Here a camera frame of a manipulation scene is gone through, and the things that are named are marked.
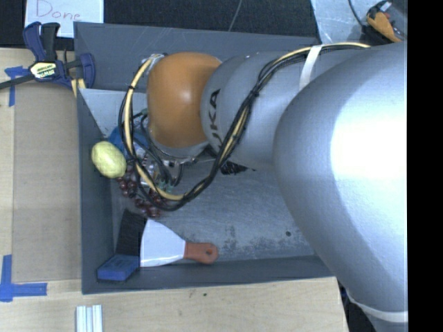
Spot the blue round object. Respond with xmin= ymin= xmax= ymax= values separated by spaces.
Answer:
xmin=108 ymin=125 xmax=150 ymax=160

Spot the blue sponge block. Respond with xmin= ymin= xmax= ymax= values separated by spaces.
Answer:
xmin=96 ymin=253 xmax=140 ymax=283

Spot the yellow lemon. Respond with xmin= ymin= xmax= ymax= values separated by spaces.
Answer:
xmin=90 ymin=140 xmax=128 ymax=178

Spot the pale brown flat board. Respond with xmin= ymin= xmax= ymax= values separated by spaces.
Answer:
xmin=11 ymin=84 xmax=83 ymax=284

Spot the grey metal bin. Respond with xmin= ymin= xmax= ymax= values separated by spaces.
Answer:
xmin=73 ymin=21 xmax=343 ymax=295

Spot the dark red bead string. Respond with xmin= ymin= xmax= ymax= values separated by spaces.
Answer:
xmin=115 ymin=165 xmax=164 ymax=220

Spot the white scraper with orange handle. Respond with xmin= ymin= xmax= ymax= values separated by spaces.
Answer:
xmin=138 ymin=218 xmax=220 ymax=268

